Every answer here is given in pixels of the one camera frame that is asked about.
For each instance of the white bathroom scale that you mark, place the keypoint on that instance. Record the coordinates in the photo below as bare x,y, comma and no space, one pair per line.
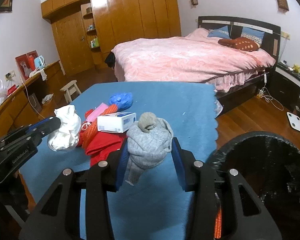
294,121

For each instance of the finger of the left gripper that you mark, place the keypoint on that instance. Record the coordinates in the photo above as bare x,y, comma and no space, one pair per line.
41,134
48,124

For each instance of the light blue electric kettle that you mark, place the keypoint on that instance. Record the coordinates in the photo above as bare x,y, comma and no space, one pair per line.
39,62

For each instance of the red fleece cloth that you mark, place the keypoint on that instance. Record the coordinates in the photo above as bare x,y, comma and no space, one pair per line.
102,145

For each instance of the grey knitted cloth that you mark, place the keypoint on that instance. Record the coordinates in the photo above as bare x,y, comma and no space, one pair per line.
149,141

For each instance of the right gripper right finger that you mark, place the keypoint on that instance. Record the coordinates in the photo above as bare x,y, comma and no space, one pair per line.
178,160

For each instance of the wooden wardrobe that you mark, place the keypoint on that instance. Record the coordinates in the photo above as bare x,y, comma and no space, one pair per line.
85,31

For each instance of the orange foam net sleeve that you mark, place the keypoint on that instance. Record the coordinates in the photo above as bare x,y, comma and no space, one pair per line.
89,133

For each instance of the black trash bin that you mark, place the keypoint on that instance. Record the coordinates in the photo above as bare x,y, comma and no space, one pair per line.
271,166

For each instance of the long wooden sideboard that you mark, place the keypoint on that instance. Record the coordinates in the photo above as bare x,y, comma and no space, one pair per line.
34,100

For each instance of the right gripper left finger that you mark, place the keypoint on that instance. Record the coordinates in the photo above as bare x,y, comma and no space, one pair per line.
122,165

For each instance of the white and blue box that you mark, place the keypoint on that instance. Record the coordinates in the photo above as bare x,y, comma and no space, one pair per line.
118,122

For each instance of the blue pillow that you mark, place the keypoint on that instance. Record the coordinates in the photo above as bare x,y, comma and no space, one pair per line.
252,34
222,32

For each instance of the bed with pink blanket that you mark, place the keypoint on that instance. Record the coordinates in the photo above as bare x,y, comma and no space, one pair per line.
236,75

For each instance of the white plastic bag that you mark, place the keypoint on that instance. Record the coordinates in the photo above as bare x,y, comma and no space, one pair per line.
65,138

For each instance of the pink paper sheet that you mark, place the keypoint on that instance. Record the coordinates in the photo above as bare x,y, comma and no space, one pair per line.
92,114

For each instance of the red picture frame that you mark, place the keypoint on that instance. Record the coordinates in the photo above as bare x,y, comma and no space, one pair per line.
26,64

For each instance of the left blue pillow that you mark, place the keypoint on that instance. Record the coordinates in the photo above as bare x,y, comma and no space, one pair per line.
222,32

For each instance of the black cloth at bed foot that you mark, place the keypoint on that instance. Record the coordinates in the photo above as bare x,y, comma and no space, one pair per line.
110,60

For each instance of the right blue pillow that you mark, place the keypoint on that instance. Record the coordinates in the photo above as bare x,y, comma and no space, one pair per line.
252,34

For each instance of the small white wooden stool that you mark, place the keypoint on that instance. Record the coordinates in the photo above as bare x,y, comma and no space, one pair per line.
69,89

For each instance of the brown dotted pillow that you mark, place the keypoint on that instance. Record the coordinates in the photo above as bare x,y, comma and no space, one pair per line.
240,43

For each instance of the yellow plush toy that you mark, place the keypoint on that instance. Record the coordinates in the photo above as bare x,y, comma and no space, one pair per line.
296,69

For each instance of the blue crumpled plastic bag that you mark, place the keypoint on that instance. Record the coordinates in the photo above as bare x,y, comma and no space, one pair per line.
122,100

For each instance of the black bedside table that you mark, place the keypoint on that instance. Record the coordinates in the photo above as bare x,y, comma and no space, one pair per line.
285,86

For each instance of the right brown wall lamp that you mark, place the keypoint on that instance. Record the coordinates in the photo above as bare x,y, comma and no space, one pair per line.
283,5

